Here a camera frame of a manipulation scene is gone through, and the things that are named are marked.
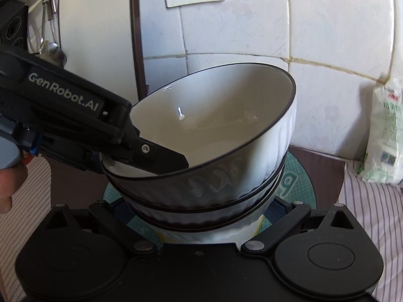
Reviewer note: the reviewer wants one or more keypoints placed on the steel ladle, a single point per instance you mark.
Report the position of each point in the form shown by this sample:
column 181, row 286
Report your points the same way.
column 53, row 50

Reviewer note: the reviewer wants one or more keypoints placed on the teal fried egg plate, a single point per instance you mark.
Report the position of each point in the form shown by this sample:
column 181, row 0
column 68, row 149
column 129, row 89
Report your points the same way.
column 299, row 182

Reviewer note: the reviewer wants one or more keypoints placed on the white seasoning packet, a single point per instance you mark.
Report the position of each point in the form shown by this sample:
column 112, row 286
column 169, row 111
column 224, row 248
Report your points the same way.
column 384, row 132

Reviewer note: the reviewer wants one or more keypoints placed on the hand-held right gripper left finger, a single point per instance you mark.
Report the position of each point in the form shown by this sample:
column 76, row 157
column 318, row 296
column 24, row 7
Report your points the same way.
column 119, row 223

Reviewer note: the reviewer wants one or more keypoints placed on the white cutting board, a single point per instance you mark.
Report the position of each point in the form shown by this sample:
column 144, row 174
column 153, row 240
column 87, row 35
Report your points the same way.
column 100, row 37

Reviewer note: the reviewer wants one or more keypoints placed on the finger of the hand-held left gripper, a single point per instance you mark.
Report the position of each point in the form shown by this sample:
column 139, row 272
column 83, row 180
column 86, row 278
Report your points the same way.
column 157, row 159

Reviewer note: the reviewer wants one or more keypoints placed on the white ribbed bowl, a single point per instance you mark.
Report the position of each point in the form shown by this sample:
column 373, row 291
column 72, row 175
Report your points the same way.
column 220, row 217
column 204, row 236
column 236, row 125

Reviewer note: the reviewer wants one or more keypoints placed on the person's left hand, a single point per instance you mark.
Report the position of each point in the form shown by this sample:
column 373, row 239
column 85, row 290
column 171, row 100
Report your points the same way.
column 8, row 188

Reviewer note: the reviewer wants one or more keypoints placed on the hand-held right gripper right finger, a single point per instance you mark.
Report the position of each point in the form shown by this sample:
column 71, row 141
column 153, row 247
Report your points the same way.
column 278, row 210

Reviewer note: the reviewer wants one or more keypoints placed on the striped brown pink table mat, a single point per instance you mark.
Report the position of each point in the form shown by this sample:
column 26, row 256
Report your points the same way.
column 362, row 210

